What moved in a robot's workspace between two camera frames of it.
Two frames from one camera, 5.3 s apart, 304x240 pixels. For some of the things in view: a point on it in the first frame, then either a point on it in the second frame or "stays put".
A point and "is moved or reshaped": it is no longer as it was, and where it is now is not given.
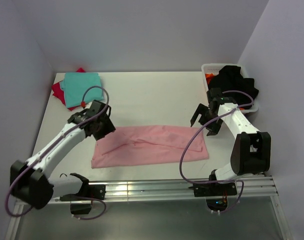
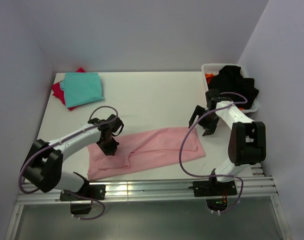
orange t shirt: x=208 y=77 stays put
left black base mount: x=81 y=202 stays put
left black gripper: x=109 y=128 -> x=111 y=150
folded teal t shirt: x=74 y=85 stays put
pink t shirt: x=129 y=145 is moved or reshaped
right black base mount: x=216 y=193 stays put
